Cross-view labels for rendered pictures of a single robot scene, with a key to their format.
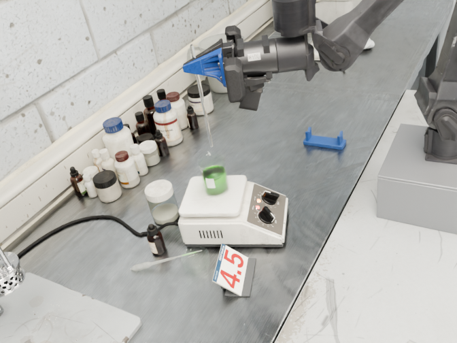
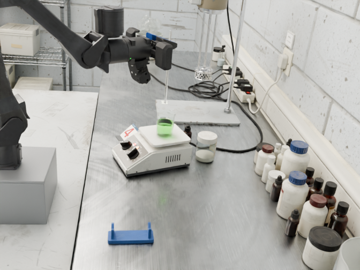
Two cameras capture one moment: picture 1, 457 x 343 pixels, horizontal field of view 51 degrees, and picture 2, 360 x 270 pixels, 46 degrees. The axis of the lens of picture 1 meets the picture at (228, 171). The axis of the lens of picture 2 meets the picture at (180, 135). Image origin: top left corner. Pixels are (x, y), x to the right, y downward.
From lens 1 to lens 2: 1.72 m
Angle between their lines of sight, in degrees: 106
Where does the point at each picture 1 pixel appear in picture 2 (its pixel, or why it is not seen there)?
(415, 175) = (28, 149)
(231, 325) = (116, 128)
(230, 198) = (150, 132)
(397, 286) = not seen: hidden behind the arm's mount
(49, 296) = (212, 119)
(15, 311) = (219, 113)
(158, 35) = not seen: outside the picture
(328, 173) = (109, 207)
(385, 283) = not seen: hidden behind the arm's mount
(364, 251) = (60, 163)
